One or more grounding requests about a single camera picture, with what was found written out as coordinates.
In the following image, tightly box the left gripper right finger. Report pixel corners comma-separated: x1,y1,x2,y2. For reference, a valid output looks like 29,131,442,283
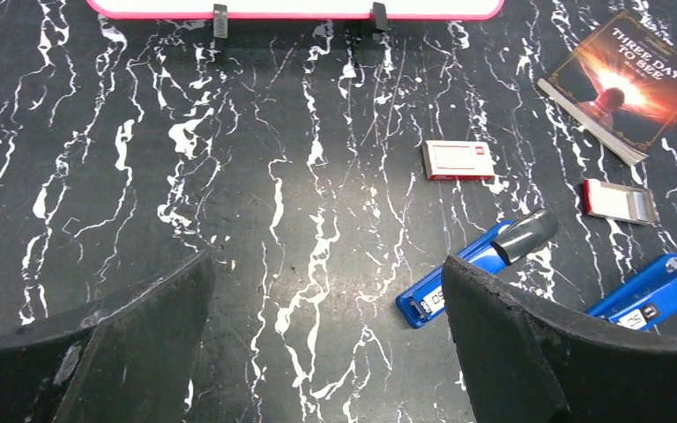
442,256,677,422

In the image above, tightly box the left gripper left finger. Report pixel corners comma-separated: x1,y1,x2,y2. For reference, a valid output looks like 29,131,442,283
0,252,215,422

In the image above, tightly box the staple box tray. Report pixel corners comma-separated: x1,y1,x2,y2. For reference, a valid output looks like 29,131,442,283
583,178,658,225

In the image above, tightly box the small red staple box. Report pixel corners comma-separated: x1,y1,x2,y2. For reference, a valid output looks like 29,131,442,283
421,140,495,181

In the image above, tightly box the whiteboard with pink frame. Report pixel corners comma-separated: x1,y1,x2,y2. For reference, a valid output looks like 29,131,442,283
88,0,504,39

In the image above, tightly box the staple strip inside tray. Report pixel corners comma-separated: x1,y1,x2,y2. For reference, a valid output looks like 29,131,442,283
631,191,652,224

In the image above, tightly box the paperback book orange cover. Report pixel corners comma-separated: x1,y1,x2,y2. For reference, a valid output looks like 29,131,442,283
537,11,677,166

